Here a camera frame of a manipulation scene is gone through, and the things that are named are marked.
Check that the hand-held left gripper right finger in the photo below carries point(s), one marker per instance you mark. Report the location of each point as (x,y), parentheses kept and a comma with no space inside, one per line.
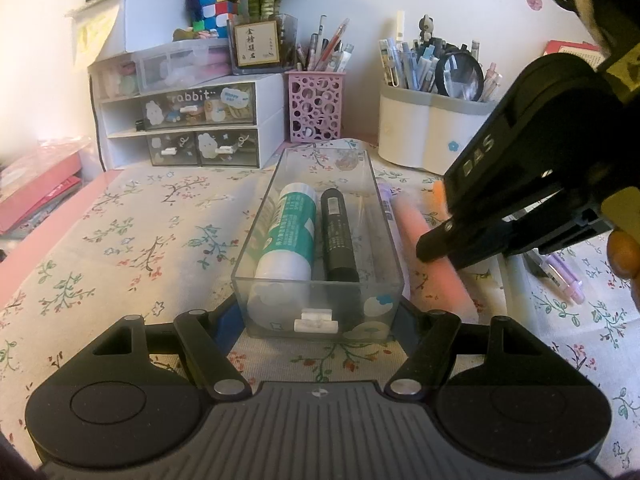
(401,322)

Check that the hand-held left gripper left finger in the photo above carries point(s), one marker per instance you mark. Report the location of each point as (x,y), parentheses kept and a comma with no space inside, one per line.
(226,325)

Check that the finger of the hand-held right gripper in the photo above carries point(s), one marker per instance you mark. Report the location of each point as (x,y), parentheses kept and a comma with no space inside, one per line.
(530,237)
(450,237)

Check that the orange highlighter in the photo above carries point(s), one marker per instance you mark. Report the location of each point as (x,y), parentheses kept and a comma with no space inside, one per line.
(437,285)

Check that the clear plastic drawer tray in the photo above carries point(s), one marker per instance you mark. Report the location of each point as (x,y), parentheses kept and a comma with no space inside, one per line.
(280,322)

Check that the fat lilac pen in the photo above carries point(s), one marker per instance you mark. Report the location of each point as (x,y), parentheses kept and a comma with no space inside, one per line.
(567,277)

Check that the thin purple barcode pen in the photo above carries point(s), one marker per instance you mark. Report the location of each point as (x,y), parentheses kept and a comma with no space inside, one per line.
(386,200)

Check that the black marker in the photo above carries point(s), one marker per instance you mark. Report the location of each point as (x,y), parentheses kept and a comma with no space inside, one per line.
(337,235)

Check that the white green glue stick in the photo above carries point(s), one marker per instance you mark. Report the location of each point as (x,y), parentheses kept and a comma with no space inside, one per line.
(287,230)

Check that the person's right hand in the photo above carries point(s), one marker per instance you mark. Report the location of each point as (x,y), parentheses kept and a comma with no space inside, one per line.
(624,257)

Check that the red book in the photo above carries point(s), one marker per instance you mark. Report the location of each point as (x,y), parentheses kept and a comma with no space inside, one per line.
(570,50)

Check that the black magnifying glass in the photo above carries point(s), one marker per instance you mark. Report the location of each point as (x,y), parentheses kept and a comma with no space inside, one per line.
(460,77)

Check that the white pen holder grey rim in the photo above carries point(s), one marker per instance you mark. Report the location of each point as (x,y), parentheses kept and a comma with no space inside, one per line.
(425,130)

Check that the floral tablecloth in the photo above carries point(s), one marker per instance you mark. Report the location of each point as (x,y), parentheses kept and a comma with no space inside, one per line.
(150,240)

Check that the cluster of blue capped pens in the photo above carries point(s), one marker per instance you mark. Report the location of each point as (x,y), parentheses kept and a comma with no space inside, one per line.
(410,65)

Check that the small panda figure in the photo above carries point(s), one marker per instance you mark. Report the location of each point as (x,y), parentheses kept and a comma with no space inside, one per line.
(426,27)

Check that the small clear drawer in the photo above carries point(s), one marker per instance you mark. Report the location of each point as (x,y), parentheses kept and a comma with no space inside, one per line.
(227,147)
(172,149)

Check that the pink perforated pen holder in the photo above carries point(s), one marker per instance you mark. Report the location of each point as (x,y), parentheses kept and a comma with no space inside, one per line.
(315,105)

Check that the white desktop drawer organizer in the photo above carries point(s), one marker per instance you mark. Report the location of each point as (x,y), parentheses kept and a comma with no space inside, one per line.
(272,105)

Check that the wide clear sticker drawer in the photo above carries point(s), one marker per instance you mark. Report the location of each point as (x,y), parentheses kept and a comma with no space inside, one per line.
(200,105)

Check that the cluster of slim gel pens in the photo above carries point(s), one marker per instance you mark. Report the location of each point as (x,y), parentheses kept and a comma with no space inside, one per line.
(327,52)

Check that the pink folder stack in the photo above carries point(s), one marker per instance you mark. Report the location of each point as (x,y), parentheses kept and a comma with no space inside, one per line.
(35,190)

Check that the glass vase with label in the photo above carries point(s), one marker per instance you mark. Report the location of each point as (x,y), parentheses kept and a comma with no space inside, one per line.
(287,45)

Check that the clear plastic storage box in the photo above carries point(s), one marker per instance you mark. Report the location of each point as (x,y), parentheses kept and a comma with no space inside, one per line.
(185,67)
(115,80)

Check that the white box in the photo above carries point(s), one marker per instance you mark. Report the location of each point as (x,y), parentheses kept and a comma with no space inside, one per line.
(145,20)

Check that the yellow sticky note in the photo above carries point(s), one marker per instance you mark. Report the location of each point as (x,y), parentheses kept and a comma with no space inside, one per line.
(95,35)

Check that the multicoloured puzzle cube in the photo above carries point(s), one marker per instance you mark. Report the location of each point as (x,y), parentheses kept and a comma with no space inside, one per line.
(215,0)

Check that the round pink wall sticker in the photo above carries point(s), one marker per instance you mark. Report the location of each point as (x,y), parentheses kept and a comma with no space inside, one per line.
(534,1)

